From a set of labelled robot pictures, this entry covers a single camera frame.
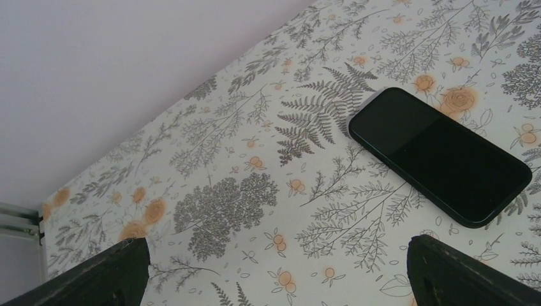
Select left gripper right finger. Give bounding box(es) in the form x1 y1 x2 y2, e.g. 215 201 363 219
407 235 540 305

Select left aluminium corner post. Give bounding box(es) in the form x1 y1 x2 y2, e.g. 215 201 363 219
1 202 47 284

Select black phone on mat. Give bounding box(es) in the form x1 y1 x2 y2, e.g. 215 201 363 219
348 87 533 228

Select floral patterned mat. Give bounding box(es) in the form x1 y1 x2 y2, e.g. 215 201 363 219
42 0 541 306

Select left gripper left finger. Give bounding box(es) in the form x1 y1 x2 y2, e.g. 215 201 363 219
4 238 150 305

